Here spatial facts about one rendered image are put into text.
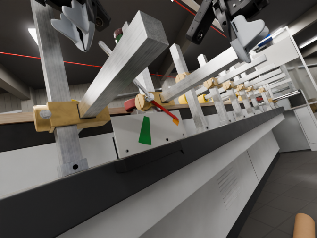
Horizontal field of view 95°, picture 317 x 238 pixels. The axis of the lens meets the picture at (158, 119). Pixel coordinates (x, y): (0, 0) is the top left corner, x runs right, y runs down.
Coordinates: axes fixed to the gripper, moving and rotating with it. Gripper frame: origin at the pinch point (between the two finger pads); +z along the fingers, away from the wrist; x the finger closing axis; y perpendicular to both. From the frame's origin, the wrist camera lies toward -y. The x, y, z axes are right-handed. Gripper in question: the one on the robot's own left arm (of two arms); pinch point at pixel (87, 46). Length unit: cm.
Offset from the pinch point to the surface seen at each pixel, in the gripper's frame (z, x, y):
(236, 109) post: 17, 24, -90
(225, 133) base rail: 28, 15, -54
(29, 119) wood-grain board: 6.1, -28.8, -0.3
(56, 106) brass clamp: 10.5, -7.3, 4.0
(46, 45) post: -3.6, -7.9, 3.4
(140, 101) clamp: 9.5, -1.5, -16.9
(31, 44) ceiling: -241, -278, -124
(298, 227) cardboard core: 86, 31, -82
